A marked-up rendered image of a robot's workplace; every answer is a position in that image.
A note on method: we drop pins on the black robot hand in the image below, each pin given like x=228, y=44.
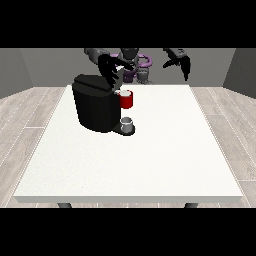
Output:
x=107, y=68
x=185, y=65

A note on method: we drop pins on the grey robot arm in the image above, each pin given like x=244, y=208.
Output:
x=93, y=52
x=176, y=51

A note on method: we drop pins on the pale grey machine lid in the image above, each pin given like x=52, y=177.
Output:
x=120, y=68

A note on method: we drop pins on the red pod holder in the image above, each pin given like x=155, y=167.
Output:
x=126, y=101

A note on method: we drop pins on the black coffee machine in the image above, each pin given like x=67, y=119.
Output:
x=95, y=106

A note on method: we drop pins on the grey robot trunk purple rings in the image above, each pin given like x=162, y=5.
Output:
x=144, y=63

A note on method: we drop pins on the small grey cup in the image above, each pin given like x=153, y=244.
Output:
x=127, y=125

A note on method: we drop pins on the dark table leg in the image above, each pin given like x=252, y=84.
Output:
x=64, y=205
x=191, y=205

